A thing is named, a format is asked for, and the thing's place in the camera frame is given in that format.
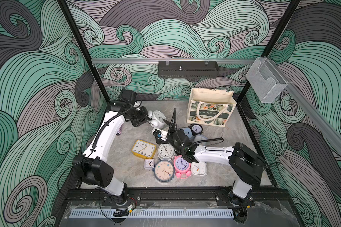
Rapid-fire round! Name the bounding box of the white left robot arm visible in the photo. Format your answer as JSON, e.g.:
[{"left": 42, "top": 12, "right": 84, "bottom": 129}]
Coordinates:
[{"left": 73, "top": 101, "right": 149, "bottom": 201}]

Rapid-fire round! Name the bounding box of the white slotted cable duct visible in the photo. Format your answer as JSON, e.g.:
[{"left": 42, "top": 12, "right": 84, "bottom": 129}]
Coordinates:
[{"left": 69, "top": 208, "right": 234, "bottom": 219}]

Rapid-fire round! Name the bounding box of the large round blue-rim clock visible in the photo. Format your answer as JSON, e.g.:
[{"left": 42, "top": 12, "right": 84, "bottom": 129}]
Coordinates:
[{"left": 153, "top": 160, "right": 175, "bottom": 183}]

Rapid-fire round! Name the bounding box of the white twin-bell alarm clock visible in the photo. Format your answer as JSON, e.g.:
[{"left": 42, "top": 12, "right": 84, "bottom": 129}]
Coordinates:
[{"left": 148, "top": 110, "right": 166, "bottom": 129}]

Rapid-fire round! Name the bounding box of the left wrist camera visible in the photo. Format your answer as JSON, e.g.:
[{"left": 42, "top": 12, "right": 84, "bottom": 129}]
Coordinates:
[{"left": 119, "top": 88, "right": 137, "bottom": 105}]

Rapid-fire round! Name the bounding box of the silver twin-bell alarm clock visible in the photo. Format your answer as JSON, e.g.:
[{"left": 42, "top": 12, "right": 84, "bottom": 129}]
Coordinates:
[{"left": 157, "top": 144, "right": 175, "bottom": 161}]

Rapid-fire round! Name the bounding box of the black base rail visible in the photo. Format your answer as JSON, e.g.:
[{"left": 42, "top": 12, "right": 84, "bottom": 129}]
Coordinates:
[{"left": 61, "top": 186, "right": 293, "bottom": 208}]

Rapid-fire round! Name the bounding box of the pink twin-bell alarm clock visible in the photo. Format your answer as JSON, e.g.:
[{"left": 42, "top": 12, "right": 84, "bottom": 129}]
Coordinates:
[{"left": 173, "top": 155, "right": 191, "bottom": 179}]

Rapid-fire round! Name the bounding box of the pale blue twin-bell alarm clock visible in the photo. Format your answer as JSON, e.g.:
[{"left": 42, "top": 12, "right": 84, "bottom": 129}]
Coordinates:
[{"left": 182, "top": 128, "right": 208, "bottom": 142}]

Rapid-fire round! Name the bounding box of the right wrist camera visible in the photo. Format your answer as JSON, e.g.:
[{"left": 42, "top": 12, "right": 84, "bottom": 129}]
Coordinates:
[{"left": 152, "top": 128, "right": 168, "bottom": 142}]

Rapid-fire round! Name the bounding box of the yellow rectangular alarm clock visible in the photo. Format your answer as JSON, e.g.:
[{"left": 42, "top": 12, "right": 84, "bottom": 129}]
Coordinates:
[{"left": 131, "top": 140, "right": 157, "bottom": 159}]

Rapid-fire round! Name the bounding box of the small black alarm clock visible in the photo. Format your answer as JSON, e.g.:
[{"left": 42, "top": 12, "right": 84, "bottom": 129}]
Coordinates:
[{"left": 189, "top": 124, "right": 203, "bottom": 136}]

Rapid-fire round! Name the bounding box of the black perforated wall tray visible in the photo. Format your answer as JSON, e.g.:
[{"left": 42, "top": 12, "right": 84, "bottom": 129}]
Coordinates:
[{"left": 158, "top": 60, "right": 220, "bottom": 80}]

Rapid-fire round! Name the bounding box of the clear acrylic wall holder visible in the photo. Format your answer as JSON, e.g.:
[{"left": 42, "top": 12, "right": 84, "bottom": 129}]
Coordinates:
[{"left": 246, "top": 57, "right": 288, "bottom": 104}]

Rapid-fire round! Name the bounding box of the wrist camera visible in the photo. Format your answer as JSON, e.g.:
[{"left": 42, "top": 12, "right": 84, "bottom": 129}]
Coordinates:
[
  {"left": 119, "top": 88, "right": 137, "bottom": 105},
  {"left": 152, "top": 128, "right": 168, "bottom": 142}
]

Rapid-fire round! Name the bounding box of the floral canvas tote bag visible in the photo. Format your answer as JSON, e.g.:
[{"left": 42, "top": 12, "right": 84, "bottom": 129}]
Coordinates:
[{"left": 187, "top": 88, "right": 237, "bottom": 128}]

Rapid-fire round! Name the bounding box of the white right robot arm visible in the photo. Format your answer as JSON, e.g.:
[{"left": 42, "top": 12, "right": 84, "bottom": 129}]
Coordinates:
[{"left": 165, "top": 129, "right": 266, "bottom": 199}]

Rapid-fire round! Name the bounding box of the small white square alarm clock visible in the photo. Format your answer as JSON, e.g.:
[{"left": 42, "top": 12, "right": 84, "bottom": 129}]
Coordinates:
[{"left": 144, "top": 159, "right": 155, "bottom": 170}]

